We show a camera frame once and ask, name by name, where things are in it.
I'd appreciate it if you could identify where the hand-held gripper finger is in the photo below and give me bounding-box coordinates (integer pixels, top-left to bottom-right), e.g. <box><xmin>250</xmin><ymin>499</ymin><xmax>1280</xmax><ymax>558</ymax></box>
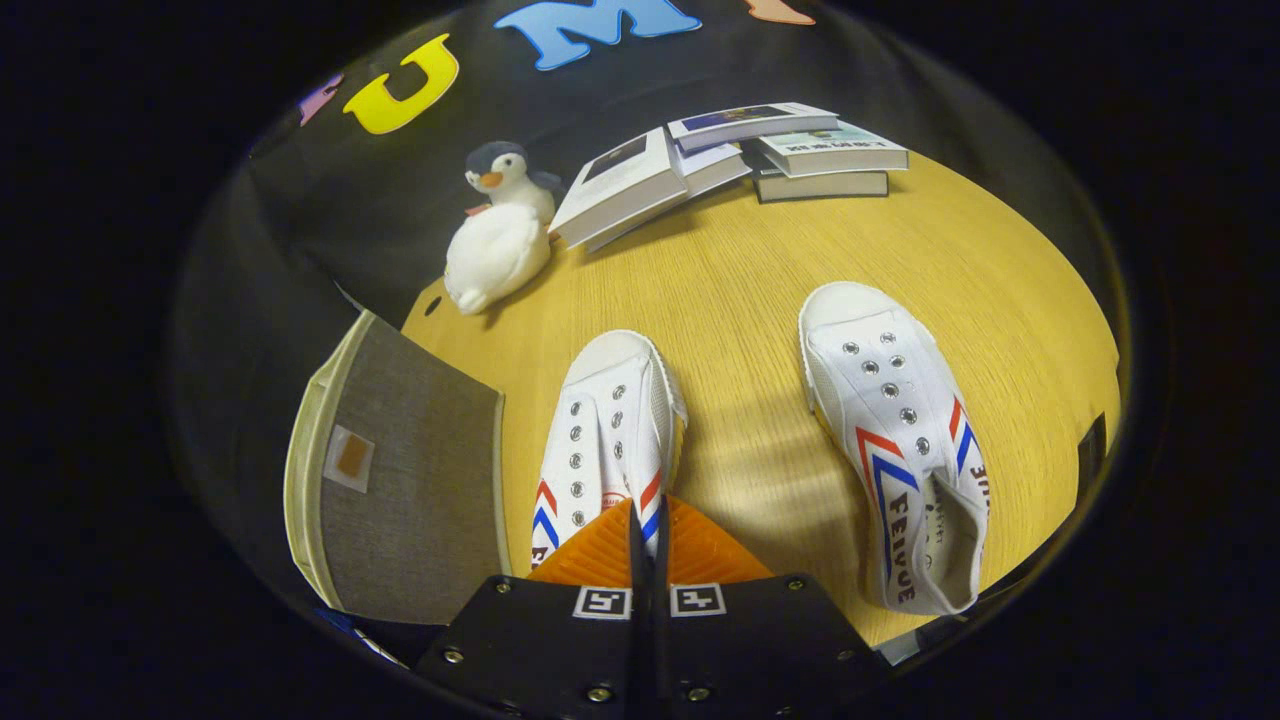
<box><xmin>413</xmin><ymin>498</ymin><xmax>652</xmax><ymax>720</ymax></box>
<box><xmin>650</xmin><ymin>495</ymin><xmax>891</xmax><ymax>720</ymax></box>

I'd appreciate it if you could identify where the white shoe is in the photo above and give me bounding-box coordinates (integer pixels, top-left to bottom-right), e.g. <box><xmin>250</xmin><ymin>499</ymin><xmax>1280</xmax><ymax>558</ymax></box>
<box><xmin>798</xmin><ymin>281</ymin><xmax>991</xmax><ymax>617</ymax></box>
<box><xmin>530</xmin><ymin>330</ymin><xmax>689</xmax><ymax>573</ymax></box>

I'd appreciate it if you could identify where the grey fabric storage box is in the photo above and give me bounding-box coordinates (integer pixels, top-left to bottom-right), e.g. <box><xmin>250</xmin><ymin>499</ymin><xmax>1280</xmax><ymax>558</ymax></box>
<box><xmin>283</xmin><ymin>310</ymin><xmax>513</xmax><ymax>626</ymax></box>

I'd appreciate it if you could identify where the penguin plush toy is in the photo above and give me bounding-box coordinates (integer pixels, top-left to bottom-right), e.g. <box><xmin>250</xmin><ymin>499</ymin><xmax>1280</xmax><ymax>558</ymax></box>
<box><xmin>443</xmin><ymin>140</ymin><xmax>563</xmax><ymax>317</ymax></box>

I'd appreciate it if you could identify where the dark grey book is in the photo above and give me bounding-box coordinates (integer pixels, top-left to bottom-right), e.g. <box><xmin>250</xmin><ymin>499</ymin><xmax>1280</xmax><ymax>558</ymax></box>
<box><xmin>748</xmin><ymin>148</ymin><xmax>890</xmax><ymax>205</ymax></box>

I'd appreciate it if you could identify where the teal cover book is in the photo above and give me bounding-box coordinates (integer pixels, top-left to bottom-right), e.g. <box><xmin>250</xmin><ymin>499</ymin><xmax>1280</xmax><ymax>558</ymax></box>
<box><xmin>755</xmin><ymin>121</ymin><xmax>910</xmax><ymax>180</ymax></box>

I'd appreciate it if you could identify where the white book blue picture cover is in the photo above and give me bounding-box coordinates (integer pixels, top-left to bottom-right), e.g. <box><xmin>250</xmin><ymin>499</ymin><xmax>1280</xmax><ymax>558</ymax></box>
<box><xmin>667</xmin><ymin>101</ymin><xmax>839</xmax><ymax>153</ymax></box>

